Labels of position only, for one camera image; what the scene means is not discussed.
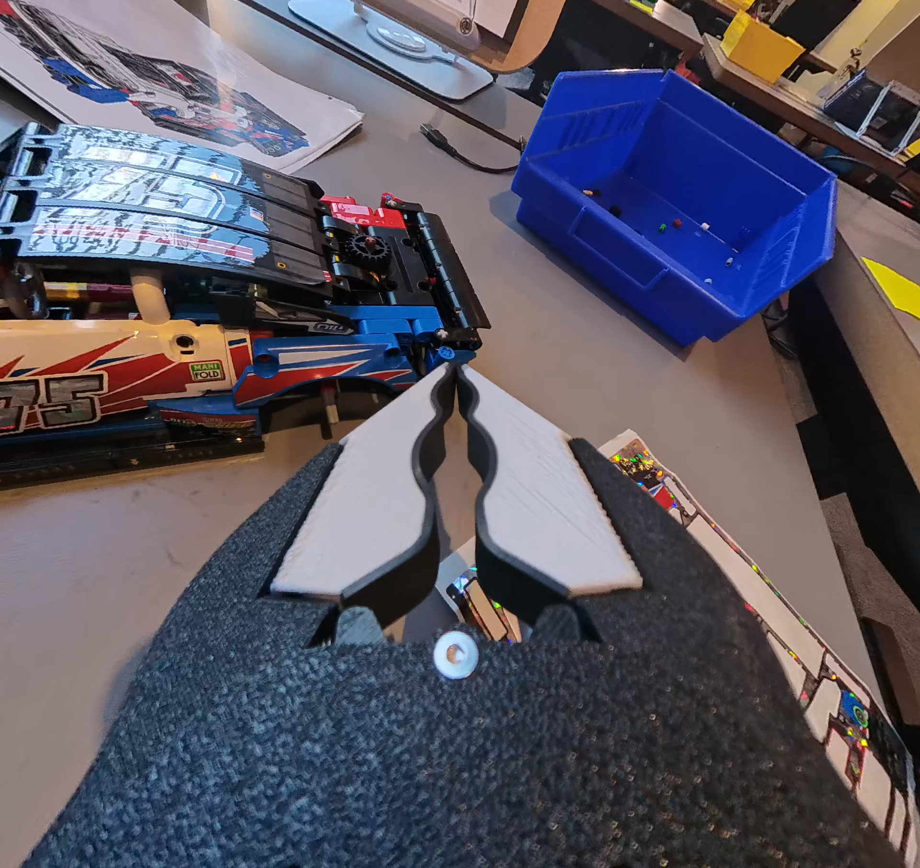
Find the yellow plastic bin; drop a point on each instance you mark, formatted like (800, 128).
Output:
(762, 52)

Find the grey desk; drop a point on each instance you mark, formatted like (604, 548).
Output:
(575, 394)

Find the white stand base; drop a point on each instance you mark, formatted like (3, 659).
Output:
(338, 20)

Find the small loose brick pieces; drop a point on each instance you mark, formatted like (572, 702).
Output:
(675, 223)

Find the brown background table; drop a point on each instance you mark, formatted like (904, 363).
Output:
(790, 103)

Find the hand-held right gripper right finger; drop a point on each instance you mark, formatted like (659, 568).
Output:
(553, 523)

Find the toy brick race car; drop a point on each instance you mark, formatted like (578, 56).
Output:
(180, 271)

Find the sticker sheet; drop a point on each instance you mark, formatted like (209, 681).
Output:
(733, 566)

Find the yellow paper note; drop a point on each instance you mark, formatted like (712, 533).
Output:
(895, 286)

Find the blue plastic bin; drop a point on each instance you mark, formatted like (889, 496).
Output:
(647, 264)

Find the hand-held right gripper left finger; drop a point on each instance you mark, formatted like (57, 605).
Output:
(352, 523)

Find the open instruction booklet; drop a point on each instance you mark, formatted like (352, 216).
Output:
(144, 42)

